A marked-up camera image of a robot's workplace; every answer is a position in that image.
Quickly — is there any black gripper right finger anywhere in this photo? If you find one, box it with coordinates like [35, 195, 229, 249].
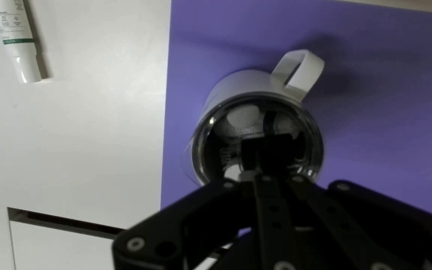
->
[275, 136, 432, 270]

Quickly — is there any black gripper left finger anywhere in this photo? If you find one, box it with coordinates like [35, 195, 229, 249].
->
[112, 136, 298, 270]

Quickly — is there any black lid slider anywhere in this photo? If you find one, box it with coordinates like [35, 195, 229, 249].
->
[262, 108, 281, 141]

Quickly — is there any clear chrome-rimmed mug lid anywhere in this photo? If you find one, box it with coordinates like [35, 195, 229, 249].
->
[191, 93, 326, 187]

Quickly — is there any purple mat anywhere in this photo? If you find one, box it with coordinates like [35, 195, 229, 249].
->
[161, 0, 432, 223]

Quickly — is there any white table cover panel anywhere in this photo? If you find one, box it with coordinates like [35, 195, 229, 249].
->
[7, 205, 128, 270]

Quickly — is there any white tube with green band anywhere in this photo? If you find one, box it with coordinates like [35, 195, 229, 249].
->
[0, 0, 44, 85]

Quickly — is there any white mug with handle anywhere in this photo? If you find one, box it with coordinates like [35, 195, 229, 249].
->
[191, 48, 328, 187]

